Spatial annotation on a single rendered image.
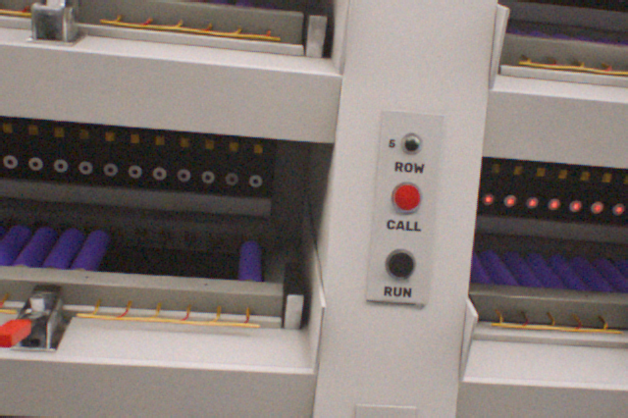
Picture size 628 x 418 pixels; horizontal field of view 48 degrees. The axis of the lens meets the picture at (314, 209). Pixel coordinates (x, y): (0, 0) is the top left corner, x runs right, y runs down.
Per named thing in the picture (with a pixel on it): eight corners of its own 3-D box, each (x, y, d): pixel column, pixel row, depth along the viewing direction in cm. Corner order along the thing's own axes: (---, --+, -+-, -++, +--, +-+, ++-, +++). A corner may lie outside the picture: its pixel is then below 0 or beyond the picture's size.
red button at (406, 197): (419, 211, 44) (421, 185, 44) (393, 209, 44) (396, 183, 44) (415, 210, 45) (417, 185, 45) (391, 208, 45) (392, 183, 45)
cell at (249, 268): (261, 261, 58) (260, 300, 52) (238, 259, 58) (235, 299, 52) (262, 241, 58) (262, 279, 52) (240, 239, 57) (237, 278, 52)
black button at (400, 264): (412, 278, 45) (415, 253, 44) (388, 277, 44) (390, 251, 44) (409, 276, 46) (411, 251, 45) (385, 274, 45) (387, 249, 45)
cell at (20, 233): (32, 245, 57) (5, 285, 51) (9, 244, 56) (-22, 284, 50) (31, 225, 56) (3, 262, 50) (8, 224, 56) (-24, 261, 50)
